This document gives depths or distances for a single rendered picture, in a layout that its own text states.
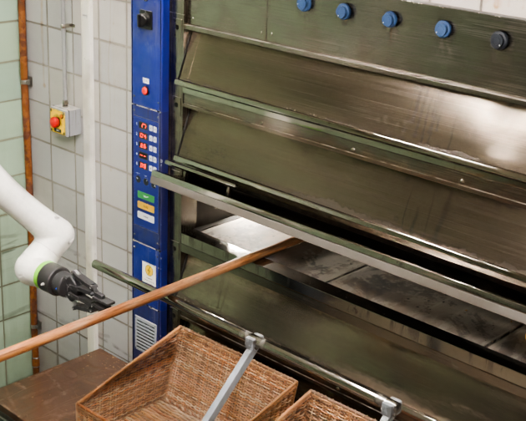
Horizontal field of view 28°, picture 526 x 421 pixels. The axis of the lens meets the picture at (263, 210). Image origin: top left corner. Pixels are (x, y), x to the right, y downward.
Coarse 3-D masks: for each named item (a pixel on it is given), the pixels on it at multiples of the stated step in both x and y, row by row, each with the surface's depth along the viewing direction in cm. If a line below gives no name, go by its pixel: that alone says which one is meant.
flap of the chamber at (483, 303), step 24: (192, 192) 331; (240, 192) 342; (240, 216) 317; (288, 216) 318; (312, 240) 299; (360, 240) 304; (384, 264) 283; (432, 264) 290; (432, 288) 273; (456, 288) 268; (504, 288) 278; (504, 312) 259
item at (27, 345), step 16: (288, 240) 352; (240, 256) 337; (256, 256) 340; (208, 272) 325; (224, 272) 330; (160, 288) 312; (176, 288) 315; (128, 304) 302; (144, 304) 307; (80, 320) 291; (96, 320) 294; (48, 336) 282; (64, 336) 286; (0, 352) 272; (16, 352) 275
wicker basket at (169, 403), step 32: (160, 352) 364; (192, 352) 364; (224, 352) 354; (128, 384) 355; (160, 384) 368; (192, 384) 363; (256, 384) 345; (288, 384) 337; (96, 416) 333; (128, 416) 359; (160, 416) 360; (192, 416) 362; (256, 416) 323
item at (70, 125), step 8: (56, 112) 385; (64, 112) 381; (72, 112) 383; (80, 112) 386; (64, 120) 382; (72, 120) 384; (80, 120) 387; (56, 128) 387; (64, 128) 383; (72, 128) 385; (80, 128) 388
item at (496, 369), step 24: (192, 240) 359; (216, 240) 357; (264, 264) 339; (312, 288) 324; (336, 288) 324; (360, 312) 313; (384, 312) 309; (408, 336) 302; (432, 336) 296; (456, 336) 296; (480, 360) 286; (504, 360) 284
